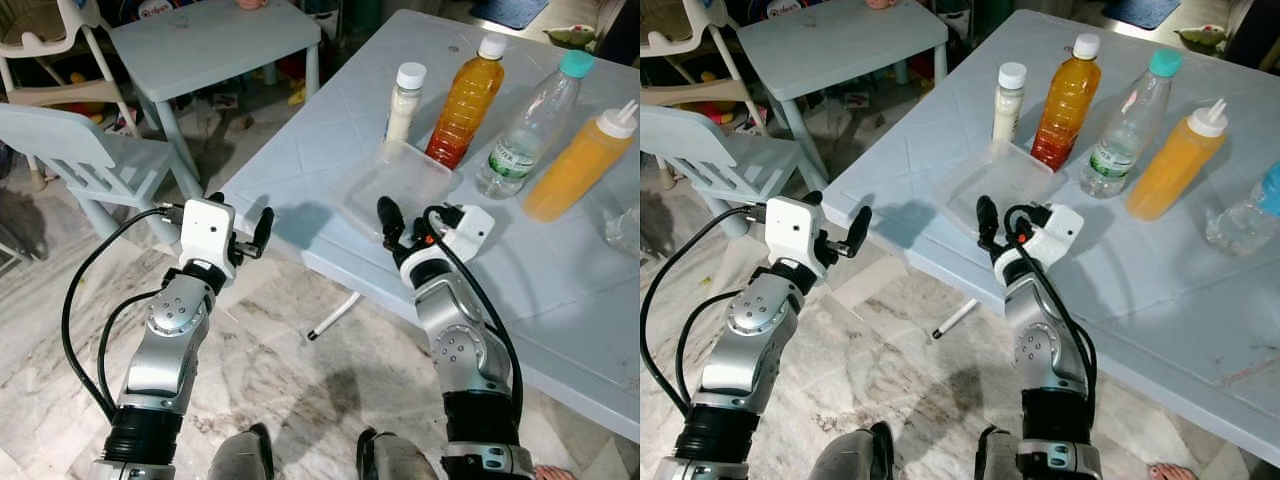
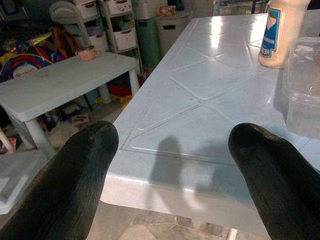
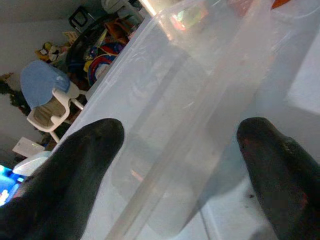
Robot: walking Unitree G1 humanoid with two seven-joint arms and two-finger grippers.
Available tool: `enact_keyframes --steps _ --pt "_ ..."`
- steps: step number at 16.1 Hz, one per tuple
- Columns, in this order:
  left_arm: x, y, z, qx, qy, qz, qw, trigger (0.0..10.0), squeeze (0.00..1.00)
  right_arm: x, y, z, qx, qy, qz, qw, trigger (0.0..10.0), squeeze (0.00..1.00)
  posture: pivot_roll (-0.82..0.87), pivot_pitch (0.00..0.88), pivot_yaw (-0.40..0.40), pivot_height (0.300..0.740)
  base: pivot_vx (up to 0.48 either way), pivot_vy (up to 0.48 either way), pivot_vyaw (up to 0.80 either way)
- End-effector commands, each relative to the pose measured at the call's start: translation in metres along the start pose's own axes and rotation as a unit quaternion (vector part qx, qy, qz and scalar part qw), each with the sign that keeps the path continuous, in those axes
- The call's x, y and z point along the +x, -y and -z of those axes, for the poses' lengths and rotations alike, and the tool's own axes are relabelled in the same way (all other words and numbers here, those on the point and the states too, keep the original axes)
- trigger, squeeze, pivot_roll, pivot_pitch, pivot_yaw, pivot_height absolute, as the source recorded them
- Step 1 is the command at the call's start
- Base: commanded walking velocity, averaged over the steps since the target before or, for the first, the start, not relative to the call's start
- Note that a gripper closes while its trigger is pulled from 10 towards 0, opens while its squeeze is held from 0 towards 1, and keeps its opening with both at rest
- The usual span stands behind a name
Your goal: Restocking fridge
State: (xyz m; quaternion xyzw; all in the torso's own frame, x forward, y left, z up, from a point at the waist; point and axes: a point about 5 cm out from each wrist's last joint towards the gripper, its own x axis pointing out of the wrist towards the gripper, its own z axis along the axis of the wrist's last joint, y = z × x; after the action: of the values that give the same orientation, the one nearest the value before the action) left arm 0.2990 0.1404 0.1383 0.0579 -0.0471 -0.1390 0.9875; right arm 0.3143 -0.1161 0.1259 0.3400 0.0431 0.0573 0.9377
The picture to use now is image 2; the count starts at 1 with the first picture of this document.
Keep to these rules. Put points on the large white plastic table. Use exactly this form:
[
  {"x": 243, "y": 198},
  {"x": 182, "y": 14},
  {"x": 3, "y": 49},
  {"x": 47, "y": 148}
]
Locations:
[{"x": 200, "y": 120}]

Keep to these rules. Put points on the white plastic stool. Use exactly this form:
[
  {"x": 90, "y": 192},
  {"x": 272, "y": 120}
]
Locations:
[{"x": 15, "y": 180}]

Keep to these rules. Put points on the small white plastic table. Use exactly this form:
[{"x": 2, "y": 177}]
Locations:
[{"x": 62, "y": 80}]

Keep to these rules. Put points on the colourful fabric bag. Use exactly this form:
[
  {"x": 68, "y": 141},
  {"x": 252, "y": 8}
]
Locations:
[{"x": 27, "y": 60}]

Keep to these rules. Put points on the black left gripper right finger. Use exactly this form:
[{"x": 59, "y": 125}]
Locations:
[{"x": 280, "y": 180}]

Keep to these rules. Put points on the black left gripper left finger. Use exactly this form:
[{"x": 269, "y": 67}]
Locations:
[{"x": 67, "y": 180}]

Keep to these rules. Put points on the grey laundry bin with lid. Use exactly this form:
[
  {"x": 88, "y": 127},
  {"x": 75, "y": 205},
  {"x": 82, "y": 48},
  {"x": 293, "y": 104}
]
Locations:
[{"x": 172, "y": 30}]

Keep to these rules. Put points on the grey plastic drawer rack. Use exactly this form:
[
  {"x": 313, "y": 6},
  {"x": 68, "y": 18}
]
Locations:
[{"x": 80, "y": 22}]

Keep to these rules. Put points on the mayonnaise bottle with blue label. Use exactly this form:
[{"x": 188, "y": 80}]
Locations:
[{"x": 280, "y": 35}]

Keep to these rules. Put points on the green plastic bin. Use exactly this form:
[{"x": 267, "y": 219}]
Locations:
[{"x": 148, "y": 42}]

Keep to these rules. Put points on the white plastic drawer rack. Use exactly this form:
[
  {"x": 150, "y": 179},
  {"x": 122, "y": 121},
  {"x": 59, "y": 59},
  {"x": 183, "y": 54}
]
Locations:
[{"x": 120, "y": 25}]

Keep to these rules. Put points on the clear plastic food container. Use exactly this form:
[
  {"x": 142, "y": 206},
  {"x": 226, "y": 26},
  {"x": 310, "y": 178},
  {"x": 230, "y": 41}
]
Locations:
[{"x": 303, "y": 87}]

